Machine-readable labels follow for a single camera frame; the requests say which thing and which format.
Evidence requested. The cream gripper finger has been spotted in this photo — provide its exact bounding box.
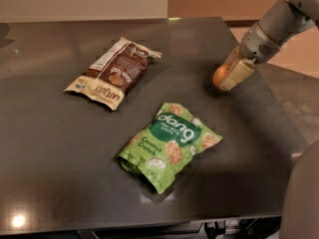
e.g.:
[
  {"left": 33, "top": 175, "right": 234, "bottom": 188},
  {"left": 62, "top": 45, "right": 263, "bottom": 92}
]
[
  {"left": 223, "top": 46, "right": 242, "bottom": 70},
  {"left": 218, "top": 60, "right": 254, "bottom": 91}
]

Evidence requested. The orange fruit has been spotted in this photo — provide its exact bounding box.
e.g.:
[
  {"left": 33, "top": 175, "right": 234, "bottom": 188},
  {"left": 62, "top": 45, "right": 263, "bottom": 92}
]
[{"left": 212, "top": 65, "right": 229, "bottom": 88}]

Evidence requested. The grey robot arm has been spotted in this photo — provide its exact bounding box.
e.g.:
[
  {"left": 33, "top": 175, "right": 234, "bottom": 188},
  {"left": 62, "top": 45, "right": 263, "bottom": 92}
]
[{"left": 212, "top": 0, "right": 319, "bottom": 239}]

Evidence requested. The green rice chip bag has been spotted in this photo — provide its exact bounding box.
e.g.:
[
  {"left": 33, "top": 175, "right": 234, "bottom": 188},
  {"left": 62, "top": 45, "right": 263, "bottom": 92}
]
[{"left": 119, "top": 103, "right": 222, "bottom": 194}]

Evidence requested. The brown chip bag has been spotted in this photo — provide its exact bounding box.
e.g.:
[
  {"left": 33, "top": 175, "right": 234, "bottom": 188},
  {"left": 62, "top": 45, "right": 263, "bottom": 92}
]
[{"left": 65, "top": 38, "right": 161, "bottom": 111}]

